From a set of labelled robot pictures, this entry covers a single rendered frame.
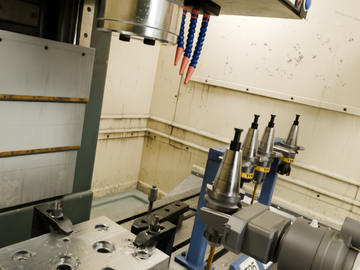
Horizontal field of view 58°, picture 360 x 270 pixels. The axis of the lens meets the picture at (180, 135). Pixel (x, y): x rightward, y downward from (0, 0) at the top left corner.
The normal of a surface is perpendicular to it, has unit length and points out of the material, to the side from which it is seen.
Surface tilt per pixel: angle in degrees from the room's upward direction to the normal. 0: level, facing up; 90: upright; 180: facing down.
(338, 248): 38
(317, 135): 90
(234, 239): 90
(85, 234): 0
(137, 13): 90
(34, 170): 90
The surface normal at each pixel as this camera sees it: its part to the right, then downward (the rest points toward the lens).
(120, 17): -0.28, 0.14
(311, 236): -0.19, -0.78
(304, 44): -0.60, 0.05
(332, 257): -0.36, -0.54
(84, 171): 0.78, 0.26
